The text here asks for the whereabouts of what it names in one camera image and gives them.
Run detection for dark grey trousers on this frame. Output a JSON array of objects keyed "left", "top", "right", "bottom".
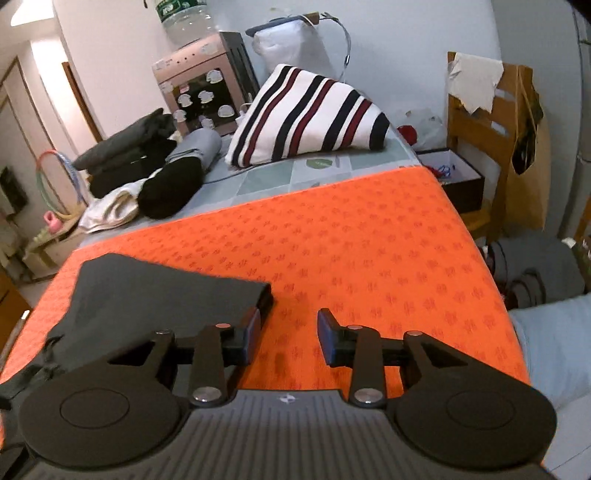
[{"left": 1, "top": 254, "right": 273, "bottom": 410}]

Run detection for grey folded clothes on chair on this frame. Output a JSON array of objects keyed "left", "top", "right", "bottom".
[{"left": 481, "top": 231, "right": 587, "bottom": 310}]

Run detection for stack of dark folded clothes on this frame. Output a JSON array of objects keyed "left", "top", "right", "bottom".
[{"left": 72, "top": 108, "right": 176, "bottom": 198}]

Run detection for orange patterned mat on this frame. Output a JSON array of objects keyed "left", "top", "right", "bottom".
[{"left": 0, "top": 164, "right": 531, "bottom": 449}]

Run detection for black rolled garment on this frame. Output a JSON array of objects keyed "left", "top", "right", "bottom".
[{"left": 137, "top": 156, "right": 204, "bottom": 220}]

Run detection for white quilted garment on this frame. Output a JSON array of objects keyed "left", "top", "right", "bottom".
[{"left": 78, "top": 169, "right": 161, "bottom": 234}]

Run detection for white tv cabinet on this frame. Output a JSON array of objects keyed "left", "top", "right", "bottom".
[{"left": 22, "top": 219, "right": 85, "bottom": 280}]

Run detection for black box with items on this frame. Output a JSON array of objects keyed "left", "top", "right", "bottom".
[{"left": 418, "top": 149, "right": 485, "bottom": 214}]

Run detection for light blue folded garment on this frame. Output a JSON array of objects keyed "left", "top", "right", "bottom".
[{"left": 509, "top": 294, "right": 590, "bottom": 409}]

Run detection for hula hoop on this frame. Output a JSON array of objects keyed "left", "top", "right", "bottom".
[{"left": 35, "top": 149, "right": 89, "bottom": 221}]

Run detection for pink kettlebell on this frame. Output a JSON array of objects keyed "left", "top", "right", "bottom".
[{"left": 43, "top": 211, "right": 63, "bottom": 235}]

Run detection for grey folded garment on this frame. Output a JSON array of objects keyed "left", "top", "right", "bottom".
[{"left": 166, "top": 128, "right": 222, "bottom": 173}]

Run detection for striped folded sweater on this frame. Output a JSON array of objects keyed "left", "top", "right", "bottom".
[{"left": 225, "top": 64, "right": 391, "bottom": 169}]

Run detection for near wooden chair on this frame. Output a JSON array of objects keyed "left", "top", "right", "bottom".
[{"left": 573, "top": 196, "right": 591, "bottom": 255}]

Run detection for wooden chair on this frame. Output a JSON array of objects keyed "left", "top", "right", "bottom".
[
  {"left": 573, "top": 196, "right": 591, "bottom": 255},
  {"left": 447, "top": 52, "right": 524, "bottom": 240}
]

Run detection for brown paper bag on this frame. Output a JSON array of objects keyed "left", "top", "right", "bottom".
[{"left": 503, "top": 66, "right": 551, "bottom": 235}]

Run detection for far wooden chair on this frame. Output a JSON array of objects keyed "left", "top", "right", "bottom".
[{"left": 447, "top": 52, "right": 524, "bottom": 240}]

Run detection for pink water dispenser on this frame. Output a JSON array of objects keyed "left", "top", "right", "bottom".
[{"left": 152, "top": 31, "right": 259, "bottom": 136}]

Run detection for white cloth on chair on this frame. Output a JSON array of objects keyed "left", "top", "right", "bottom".
[{"left": 448, "top": 53, "right": 505, "bottom": 114}]

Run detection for white bag with plastic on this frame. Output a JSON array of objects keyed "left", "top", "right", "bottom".
[{"left": 245, "top": 12, "right": 353, "bottom": 81}]

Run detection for water bottle on dispenser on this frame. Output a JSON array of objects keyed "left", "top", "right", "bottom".
[{"left": 153, "top": 0, "right": 217, "bottom": 47}]

